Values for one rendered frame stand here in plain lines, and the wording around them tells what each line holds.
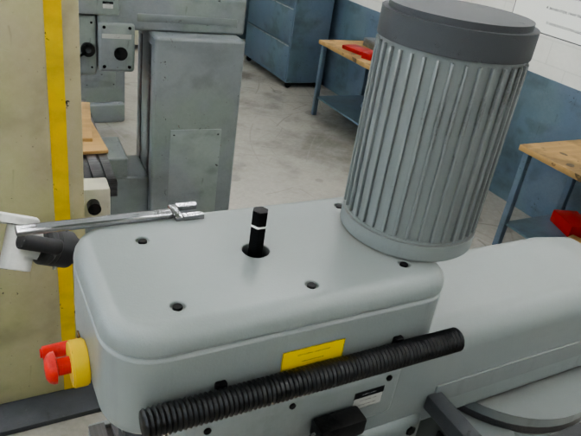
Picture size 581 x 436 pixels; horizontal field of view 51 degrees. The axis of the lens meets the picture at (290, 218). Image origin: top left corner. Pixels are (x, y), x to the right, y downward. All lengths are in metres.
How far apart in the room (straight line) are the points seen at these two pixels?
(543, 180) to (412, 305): 5.06
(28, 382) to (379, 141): 2.61
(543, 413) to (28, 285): 2.19
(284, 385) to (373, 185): 0.29
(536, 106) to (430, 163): 5.10
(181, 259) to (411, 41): 0.38
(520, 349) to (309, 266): 0.48
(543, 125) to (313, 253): 5.09
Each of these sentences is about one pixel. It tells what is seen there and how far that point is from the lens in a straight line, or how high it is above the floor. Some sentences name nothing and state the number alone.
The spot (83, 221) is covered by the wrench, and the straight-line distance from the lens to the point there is 0.83.
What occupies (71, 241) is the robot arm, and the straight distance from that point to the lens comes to 1.47.
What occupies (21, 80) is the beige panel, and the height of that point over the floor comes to 1.58.
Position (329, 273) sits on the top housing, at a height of 1.89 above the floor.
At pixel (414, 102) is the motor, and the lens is 0.76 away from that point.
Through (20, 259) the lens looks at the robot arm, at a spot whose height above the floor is 1.55.
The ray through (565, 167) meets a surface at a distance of 4.68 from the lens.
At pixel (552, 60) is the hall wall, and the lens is 5.80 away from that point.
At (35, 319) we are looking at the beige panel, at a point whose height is 0.49.
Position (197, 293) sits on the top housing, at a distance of 0.71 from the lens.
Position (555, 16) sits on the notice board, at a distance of 5.83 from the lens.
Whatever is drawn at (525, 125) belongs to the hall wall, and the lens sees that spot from 5.95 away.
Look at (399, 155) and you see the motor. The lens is 0.79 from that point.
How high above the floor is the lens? 2.31
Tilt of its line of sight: 28 degrees down
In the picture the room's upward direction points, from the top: 9 degrees clockwise
